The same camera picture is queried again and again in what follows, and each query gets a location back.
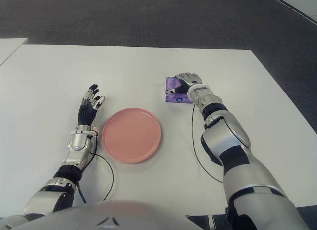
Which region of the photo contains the pink round plate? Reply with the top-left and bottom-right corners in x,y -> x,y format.
101,107 -> 163,164

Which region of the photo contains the purple tissue paper pack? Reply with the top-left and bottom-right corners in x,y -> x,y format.
164,76 -> 194,104

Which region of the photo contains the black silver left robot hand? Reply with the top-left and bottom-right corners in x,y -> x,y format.
77,84 -> 106,127

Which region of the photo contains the white side table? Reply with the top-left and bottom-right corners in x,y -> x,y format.
0,37 -> 29,67

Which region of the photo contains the thin black cable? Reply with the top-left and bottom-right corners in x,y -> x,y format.
191,103 -> 225,184
90,152 -> 115,201

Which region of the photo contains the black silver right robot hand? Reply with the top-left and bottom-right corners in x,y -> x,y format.
165,72 -> 203,95

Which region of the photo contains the grey robot torso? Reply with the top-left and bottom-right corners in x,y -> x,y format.
0,200 -> 199,230

